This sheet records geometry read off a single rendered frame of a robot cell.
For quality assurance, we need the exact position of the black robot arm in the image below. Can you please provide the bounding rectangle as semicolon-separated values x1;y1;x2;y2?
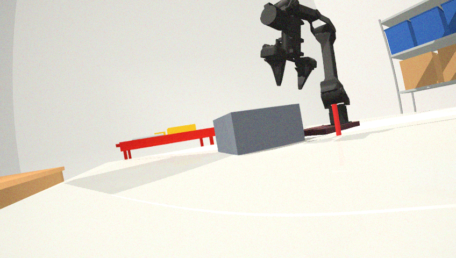
260;0;352;126

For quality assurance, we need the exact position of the red peg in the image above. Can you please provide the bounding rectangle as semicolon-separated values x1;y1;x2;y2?
332;104;341;136

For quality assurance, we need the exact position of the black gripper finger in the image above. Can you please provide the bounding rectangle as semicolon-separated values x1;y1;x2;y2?
264;57;286;87
295;67;314;90

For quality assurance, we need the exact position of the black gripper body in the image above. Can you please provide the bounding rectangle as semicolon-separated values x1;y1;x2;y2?
260;32;317;68

